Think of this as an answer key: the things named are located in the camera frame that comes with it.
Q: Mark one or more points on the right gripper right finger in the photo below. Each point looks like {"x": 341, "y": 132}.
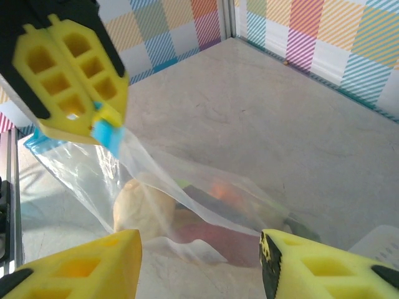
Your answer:
{"x": 311, "y": 258}

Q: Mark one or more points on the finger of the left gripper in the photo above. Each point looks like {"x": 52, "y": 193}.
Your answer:
{"x": 59, "y": 124}
{"x": 103, "y": 71}

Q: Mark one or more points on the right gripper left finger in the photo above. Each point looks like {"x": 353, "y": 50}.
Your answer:
{"x": 118, "y": 249}

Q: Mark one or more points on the beige garlic toy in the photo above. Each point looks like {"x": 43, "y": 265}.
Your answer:
{"x": 137, "y": 205}

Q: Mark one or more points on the clear zip-top bag blue zipper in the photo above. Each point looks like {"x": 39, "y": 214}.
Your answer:
{"x": 93, "y": 174}

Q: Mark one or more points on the dark red toy vegetable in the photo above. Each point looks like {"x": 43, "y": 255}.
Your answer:
{"x": 224, "y": 243}

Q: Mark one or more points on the long dark eggplant toy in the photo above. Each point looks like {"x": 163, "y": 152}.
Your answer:
{"x": 202, "y": 199}

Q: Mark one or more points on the orange bumpy toy food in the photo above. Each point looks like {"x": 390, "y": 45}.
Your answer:
{"x": 227, "y": 191}

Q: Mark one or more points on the white plastic basket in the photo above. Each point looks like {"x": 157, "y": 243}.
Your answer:
{"x": 383, "y": 243}

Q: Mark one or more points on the long aluminium base rail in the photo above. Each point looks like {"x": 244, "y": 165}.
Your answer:
{"x": 14, "y": 187}

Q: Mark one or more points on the aluminium corner post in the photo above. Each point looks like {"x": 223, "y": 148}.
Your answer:
{"x": 229, "y": 18}

